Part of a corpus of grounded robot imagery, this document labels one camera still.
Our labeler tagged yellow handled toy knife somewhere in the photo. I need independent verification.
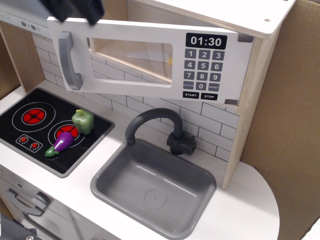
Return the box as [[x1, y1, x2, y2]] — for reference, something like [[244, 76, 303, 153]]
[[127, 51, 173, 66]]

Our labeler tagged grey toy range hood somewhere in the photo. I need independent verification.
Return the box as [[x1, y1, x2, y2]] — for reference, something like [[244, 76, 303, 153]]
[[0, 0, 52, 39]]

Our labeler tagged wooden toy microwave cabinet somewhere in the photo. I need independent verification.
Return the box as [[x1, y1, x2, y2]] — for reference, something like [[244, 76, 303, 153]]
[[84, 0, 297, 191]]

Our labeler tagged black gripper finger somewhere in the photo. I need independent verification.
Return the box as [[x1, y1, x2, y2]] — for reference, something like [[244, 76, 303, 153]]
[[72, 0, 105, 26], [40, 0, 74, 22]]

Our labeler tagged dark grey toy faucet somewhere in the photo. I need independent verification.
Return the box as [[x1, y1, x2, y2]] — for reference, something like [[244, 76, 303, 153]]
[[124, 107, 197, 156]]

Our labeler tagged black toy stovetop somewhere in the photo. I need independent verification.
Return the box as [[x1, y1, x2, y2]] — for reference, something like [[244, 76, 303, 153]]
[[0, 88, 115, 178]]

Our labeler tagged grey toy oven door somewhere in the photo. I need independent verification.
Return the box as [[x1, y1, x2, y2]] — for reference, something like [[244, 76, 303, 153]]
[[0, 166, 80, 240]]

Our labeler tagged brown cardboard panel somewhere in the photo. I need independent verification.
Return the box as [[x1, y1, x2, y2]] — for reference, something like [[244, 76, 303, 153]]
[[241, 0, 320, 240]]

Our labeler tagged white toy microwave door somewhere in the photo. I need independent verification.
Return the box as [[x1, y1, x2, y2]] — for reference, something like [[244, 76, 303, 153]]
[[47, 17, 253, 105]]

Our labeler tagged grey toy sink basin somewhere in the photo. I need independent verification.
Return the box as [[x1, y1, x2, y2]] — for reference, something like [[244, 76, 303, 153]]
[[90, 139, 217, 240]]

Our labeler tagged green toy bell pepper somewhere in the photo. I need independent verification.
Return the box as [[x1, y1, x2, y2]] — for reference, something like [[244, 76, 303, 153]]
[[71, 108, 94, 135]]

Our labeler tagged purple toy eggplant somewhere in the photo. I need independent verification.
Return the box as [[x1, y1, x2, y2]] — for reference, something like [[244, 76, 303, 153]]
[[45, 132, 74, 158]]

